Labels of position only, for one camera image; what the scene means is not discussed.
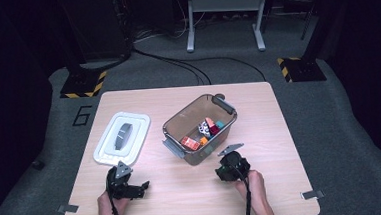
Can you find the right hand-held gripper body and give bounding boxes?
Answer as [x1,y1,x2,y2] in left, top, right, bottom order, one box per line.
[213,142,252,184]

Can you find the dark metal stand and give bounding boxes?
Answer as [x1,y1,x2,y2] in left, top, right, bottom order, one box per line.
[270,0,326,43]

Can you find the person's right hand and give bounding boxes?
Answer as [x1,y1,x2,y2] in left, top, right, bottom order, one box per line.
[233,168,268,203]

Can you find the white metal stand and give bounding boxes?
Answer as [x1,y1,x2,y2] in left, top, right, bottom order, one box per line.
[183,0,273,57]

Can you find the bundle of white wires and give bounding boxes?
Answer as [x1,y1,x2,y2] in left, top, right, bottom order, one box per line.
[132,16,192,44]

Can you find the dark equipment cabinet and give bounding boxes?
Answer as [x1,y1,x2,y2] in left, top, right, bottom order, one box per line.
[59,0,133,63]

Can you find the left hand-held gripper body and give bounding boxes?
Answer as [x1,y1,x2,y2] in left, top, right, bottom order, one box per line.
[105,160,135,201]

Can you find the large salmon building block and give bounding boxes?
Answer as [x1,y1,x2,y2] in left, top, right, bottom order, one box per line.
[179,135,201,152]

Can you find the white lid with grey handle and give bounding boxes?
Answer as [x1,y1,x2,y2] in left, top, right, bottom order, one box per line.
[90,109,154,169]

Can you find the person's left hand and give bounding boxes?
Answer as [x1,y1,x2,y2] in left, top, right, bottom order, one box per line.
[96,189,131,215]

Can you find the grey tape piece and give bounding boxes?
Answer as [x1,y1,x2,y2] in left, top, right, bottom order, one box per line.
[57,204,80,215]
[300,189,325,201]

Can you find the thin black floor cable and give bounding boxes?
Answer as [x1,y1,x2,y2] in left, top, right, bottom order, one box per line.
[131,44,205,90]
[179,53,267,88]
[161,54,212,88]

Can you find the brown translucent storage box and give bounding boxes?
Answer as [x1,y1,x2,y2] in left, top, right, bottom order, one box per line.
[159,92,241,168]

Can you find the small salmon building block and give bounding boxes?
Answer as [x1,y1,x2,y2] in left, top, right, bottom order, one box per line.
[204,116,217,129]

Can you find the black yellow striped stand base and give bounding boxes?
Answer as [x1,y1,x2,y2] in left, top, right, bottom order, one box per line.
[277,54,328,84]
[58,69,110,99]

